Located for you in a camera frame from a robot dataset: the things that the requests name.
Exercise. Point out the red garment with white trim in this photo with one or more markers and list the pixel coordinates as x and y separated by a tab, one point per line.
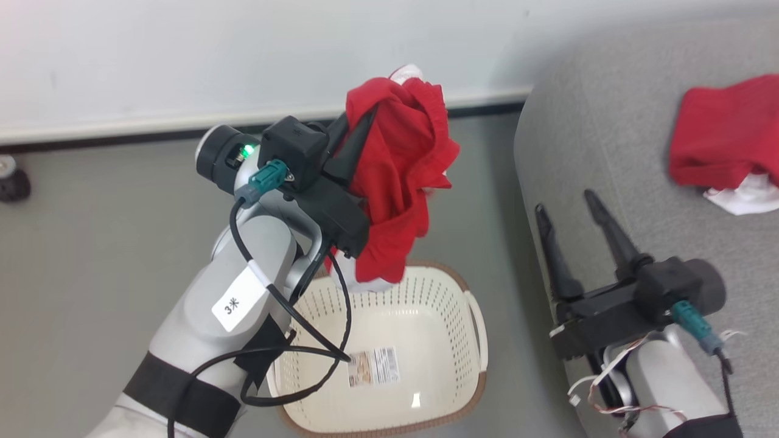
724	134
401	158

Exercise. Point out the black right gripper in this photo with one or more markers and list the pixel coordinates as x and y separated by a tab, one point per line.
602	322

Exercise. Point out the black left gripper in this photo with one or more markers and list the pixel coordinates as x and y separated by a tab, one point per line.
338	213

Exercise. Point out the cream perforated plastic laundry basket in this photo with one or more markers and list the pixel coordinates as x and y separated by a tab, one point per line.
395	316

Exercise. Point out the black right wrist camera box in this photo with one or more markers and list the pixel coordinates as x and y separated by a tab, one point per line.
666	283

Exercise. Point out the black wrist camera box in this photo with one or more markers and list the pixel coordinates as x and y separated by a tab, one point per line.
666	283
292	146

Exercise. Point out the printed paper label sticker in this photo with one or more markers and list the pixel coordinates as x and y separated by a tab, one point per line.
373	367

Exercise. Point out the white and black wall baseboard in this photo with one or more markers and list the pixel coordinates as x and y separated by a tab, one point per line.
122	125

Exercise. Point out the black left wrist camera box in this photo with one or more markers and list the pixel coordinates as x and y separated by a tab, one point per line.
292	146

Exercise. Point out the grey fabric sofa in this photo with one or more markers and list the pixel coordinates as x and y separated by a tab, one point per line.
608	121

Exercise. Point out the black caster wheel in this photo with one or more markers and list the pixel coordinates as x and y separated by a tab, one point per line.
13	187

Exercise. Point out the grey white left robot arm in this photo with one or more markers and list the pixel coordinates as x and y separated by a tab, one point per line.
201	316

